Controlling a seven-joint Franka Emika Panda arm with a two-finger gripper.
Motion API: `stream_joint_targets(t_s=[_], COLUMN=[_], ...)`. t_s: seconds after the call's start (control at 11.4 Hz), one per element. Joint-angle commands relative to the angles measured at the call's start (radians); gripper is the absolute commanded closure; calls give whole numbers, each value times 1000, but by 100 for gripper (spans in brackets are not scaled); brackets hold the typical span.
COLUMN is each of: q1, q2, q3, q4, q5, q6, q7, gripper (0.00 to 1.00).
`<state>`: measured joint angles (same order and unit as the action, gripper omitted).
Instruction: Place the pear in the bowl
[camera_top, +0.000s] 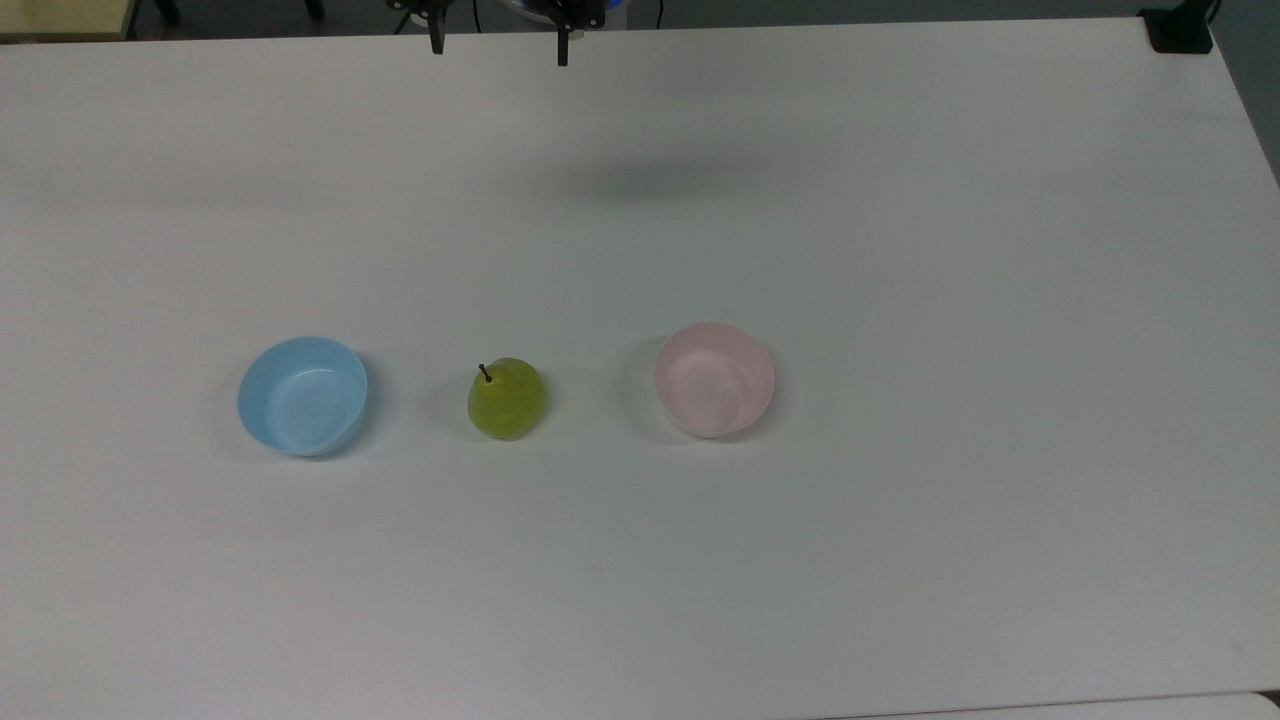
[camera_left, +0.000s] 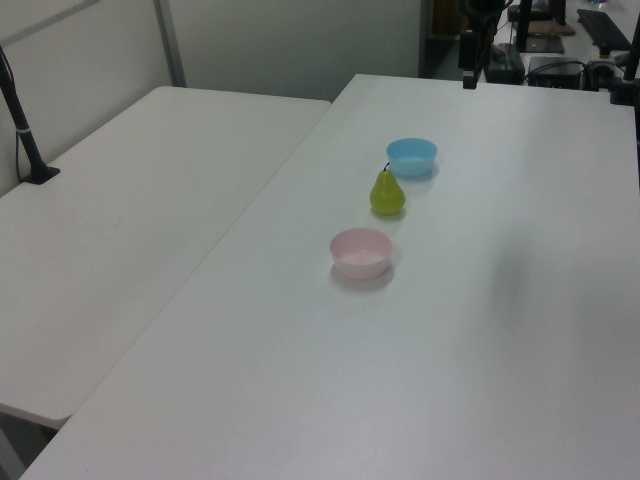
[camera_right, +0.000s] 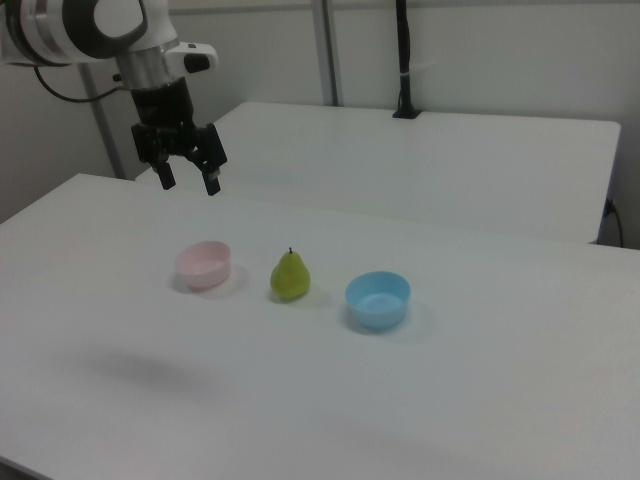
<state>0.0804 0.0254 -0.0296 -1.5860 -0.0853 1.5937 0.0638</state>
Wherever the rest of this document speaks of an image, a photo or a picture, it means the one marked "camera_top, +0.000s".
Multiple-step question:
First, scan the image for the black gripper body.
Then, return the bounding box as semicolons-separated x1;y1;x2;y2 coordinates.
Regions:
388;0;607;31

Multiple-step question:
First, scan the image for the green pear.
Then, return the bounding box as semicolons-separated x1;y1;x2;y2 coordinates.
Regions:
467;357;548;441

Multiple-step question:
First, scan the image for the pink plastic bowl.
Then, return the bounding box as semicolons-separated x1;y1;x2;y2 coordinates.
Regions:
654;322;776;440

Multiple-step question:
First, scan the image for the light blue plastic bowl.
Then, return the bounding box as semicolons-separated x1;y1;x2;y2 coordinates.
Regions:
237;336;369;459

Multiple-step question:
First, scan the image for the light wooden desk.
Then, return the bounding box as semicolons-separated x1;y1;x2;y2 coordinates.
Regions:
0;0;138;43

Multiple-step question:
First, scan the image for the white adjoining table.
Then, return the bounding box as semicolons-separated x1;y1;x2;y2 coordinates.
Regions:
820;691;1280;720

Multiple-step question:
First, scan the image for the black clamp mount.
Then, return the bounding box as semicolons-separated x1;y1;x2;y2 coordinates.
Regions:
1139;0;1222;55

